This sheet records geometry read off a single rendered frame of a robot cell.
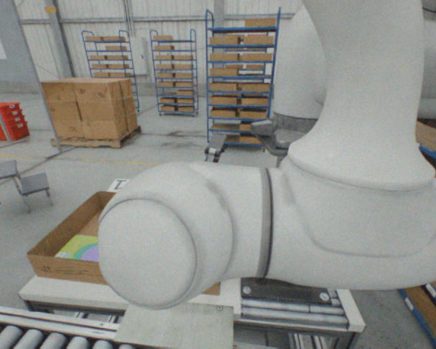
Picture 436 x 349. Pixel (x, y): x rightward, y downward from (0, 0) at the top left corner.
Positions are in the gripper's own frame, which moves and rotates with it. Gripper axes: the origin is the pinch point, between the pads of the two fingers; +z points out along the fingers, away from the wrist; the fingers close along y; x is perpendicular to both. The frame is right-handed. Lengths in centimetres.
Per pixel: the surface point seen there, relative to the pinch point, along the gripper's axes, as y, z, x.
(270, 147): 10.4, -3.0, -10.9
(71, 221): -36, 28, 48
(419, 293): -40, 75, -127
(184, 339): -41.1, -1.6, -5.2
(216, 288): -32.2, 9.3, -10.0
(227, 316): -36.2, 4.7, -14.8
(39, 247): -40, 14, 48
